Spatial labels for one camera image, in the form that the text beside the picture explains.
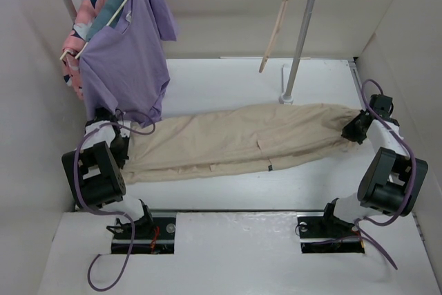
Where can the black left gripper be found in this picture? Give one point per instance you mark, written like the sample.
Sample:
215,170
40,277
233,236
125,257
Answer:
122,155

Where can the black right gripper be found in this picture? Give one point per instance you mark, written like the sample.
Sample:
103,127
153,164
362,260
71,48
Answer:
349,130

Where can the beige trousers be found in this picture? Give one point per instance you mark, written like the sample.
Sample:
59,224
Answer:
266,137

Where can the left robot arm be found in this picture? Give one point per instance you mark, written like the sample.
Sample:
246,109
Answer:
94,172

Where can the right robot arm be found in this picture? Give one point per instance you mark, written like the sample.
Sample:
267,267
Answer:
393,179

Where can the beige empty hanger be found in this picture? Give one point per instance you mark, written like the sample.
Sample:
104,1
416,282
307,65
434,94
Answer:
274,35

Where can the purple t-shirt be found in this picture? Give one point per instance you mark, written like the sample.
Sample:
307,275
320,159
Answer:
124,67

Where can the teal garment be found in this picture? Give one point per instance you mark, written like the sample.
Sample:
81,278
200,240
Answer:
103,17

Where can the pink floral garment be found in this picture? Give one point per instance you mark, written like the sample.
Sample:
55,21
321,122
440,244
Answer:
75,42

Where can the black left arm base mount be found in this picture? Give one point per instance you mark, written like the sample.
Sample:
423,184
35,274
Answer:
156,238

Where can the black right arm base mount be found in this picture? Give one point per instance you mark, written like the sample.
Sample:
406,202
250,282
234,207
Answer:
320,236

